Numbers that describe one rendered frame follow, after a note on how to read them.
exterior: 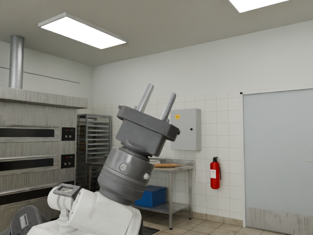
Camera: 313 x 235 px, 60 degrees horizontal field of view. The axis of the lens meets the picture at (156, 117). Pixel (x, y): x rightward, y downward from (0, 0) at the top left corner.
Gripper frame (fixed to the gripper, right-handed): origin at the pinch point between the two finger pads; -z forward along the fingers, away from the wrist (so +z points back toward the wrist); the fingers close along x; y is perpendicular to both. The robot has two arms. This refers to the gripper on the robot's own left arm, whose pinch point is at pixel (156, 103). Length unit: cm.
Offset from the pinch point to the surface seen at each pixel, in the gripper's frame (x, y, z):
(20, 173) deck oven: 193, 314, 98
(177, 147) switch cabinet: 12, 418, -28
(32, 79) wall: 308, 408, -39
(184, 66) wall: 56, 414, -167
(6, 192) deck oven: 190, 297, 123
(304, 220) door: -188, 358, 2
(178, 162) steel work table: 2, 436, -5
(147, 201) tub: 23, 407, 74
